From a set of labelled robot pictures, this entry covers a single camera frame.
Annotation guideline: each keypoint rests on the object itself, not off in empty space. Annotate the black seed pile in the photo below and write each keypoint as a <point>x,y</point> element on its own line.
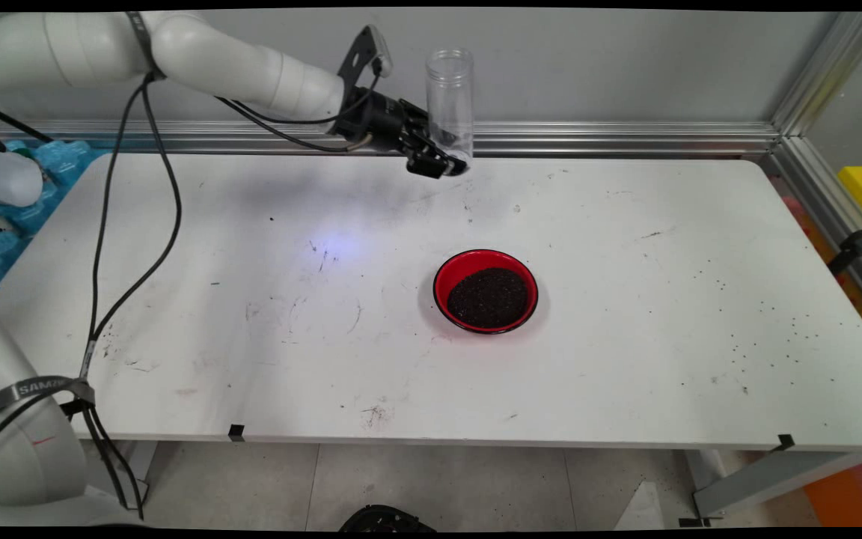
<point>488,299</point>

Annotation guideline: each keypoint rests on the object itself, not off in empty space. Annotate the black tripod stand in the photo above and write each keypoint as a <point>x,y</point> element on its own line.
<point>856,243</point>

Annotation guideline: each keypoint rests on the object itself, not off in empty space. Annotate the black tape piece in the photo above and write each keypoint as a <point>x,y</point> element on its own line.
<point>786,442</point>
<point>236,433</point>

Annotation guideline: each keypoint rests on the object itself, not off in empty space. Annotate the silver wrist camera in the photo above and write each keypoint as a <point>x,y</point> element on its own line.
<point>382,52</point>

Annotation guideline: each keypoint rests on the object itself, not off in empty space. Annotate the black object on floor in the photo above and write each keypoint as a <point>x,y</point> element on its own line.
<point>386,520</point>

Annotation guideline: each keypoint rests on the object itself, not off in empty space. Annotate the horizontal aluminium frame rail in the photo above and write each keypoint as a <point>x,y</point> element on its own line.
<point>625,138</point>

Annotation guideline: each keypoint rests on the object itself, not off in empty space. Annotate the aluminium corner post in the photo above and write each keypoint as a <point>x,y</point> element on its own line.
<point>827,71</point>

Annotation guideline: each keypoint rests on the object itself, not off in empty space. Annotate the clear plastic jar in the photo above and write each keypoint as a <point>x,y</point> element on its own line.
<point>450,90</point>

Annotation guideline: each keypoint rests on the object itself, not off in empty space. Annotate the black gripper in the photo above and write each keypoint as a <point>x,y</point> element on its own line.
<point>371,116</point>

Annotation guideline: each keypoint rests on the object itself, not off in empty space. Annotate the orange box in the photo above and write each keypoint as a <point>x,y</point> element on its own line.
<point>850,494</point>

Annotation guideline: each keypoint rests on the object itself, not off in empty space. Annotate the slanted aluminium frame rail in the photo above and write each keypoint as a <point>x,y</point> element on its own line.
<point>827,202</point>

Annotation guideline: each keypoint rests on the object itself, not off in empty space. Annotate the white rounded object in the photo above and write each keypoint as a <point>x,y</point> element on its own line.
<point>8,180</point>

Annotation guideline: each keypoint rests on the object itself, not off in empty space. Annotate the red enamel bowl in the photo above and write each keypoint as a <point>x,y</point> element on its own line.
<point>446,277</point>

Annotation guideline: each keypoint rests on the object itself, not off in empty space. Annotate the blue plastic packaging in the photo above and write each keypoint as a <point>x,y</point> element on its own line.
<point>4,224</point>

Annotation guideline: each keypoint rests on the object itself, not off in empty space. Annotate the grey metal table leg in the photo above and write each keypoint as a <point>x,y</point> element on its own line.
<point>768,475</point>
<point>139,471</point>

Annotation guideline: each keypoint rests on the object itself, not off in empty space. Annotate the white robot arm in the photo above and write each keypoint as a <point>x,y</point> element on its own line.
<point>214,52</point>

